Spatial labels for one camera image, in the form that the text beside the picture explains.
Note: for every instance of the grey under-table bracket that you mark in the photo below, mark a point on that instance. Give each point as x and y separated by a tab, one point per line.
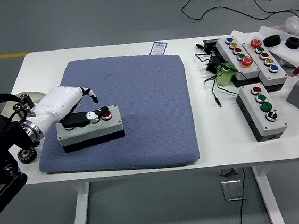
226	172

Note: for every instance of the large dark metal gear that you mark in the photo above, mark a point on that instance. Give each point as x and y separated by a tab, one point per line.
27	157

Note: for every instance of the metal floor socket plate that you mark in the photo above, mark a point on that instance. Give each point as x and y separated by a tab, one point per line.
231	191

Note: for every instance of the grey four-button control box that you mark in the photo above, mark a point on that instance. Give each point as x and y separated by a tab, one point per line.
257	116
93	134

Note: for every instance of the white table leg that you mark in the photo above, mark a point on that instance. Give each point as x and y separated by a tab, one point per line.
79	218
268	198

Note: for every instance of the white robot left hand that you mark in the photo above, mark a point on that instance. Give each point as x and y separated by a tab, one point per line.
55	103

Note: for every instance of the clear bubble wrap bag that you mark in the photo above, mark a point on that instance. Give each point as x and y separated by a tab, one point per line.
298	25

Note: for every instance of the black power adapter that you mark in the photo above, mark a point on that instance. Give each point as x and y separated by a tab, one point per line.
216	60

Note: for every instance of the small black device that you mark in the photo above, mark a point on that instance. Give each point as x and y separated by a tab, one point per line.
209	45

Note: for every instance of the white shallow dish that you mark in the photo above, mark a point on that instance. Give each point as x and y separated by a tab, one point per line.
36	95

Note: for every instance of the purple label card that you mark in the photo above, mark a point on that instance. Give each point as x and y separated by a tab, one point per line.
159	48

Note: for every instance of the grey five-button control box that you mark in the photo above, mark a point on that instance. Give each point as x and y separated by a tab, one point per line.
226	50
258	61

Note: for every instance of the blue-grey padded mat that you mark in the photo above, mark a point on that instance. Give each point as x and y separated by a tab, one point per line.
144	112

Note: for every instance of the white foam sheet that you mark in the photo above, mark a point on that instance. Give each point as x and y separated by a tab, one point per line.
285	52

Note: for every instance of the white paper sheet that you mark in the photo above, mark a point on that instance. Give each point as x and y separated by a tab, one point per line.
240	34

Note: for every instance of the small dark metal gear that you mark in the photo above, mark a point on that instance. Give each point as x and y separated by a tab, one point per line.
36	144

